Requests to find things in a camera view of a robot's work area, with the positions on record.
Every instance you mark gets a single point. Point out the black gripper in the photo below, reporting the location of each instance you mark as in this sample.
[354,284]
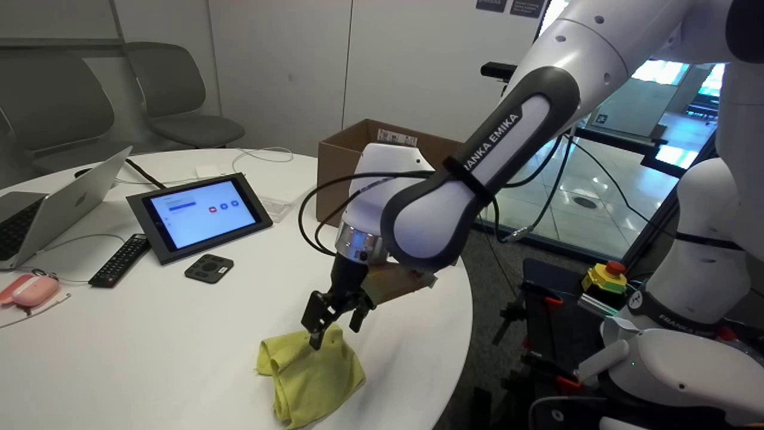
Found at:
[349,284]

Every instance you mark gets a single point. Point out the yellow towel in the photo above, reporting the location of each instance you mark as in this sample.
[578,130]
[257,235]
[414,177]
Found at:
[313,379]

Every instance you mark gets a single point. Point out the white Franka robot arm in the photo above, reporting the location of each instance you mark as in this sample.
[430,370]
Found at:
[510,136]

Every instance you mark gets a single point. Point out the brown cardboard box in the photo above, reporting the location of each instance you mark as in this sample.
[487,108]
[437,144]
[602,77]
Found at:
[338,168]

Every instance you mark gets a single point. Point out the small black phone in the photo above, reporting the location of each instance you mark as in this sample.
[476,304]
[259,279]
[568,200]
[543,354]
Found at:
[208,268]

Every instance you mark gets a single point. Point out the black tablet with lit screen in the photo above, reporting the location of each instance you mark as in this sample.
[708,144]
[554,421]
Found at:
[198,217]

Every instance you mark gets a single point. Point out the black equipment cart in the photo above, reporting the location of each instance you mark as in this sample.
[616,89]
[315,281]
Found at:
[550,320]

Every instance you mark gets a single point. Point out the black remote control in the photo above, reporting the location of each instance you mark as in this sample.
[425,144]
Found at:
[121,262]

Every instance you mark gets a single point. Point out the yellow red emergency stop button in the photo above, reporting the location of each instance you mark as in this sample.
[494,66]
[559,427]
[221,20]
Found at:
[605,279]

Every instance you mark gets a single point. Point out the grey shell chair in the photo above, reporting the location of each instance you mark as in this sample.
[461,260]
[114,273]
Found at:
[56,105]
[183,96]

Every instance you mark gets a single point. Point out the silver laptop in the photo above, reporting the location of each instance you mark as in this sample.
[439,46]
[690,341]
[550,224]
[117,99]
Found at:
[63,206]

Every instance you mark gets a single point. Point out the white notebook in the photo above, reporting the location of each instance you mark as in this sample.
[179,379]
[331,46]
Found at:
[31,317]

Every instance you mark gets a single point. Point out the pink case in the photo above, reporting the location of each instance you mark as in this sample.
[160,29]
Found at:
[28,291]

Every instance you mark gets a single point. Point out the black camera on stand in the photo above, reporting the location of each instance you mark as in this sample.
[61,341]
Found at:
[497,71]

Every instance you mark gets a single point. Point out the dark wall poster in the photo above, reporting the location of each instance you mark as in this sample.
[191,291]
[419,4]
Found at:
[490,7]
[528,9]

